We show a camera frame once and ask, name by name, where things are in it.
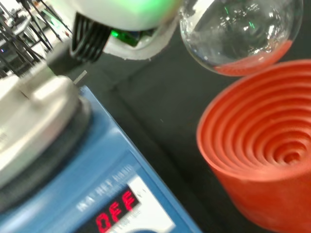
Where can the grey tape piece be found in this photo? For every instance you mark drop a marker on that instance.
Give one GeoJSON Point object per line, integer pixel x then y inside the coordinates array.
{"type": "Point", "coordinates": [80, 77]}

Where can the black table cloth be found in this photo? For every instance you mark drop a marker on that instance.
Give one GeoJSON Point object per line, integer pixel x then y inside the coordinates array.
{"type": "Point", "coordinates": [158, 102]}

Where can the blue base heater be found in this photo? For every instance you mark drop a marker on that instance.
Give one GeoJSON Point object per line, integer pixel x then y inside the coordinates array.
{"type": "Point", "coordinates": [85, 157]}

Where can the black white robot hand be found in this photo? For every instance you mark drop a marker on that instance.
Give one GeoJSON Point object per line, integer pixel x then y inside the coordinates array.
{"type": "Point", "coordinates": [116, 12]}

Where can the red ribbed flask holder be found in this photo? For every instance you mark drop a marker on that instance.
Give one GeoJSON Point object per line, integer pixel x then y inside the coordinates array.
{"type": "Point", "coordinates": [255, 150]}

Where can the black tripod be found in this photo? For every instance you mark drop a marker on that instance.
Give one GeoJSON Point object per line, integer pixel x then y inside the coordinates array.
{"type": "Point", "coordinates": [14, 43]}

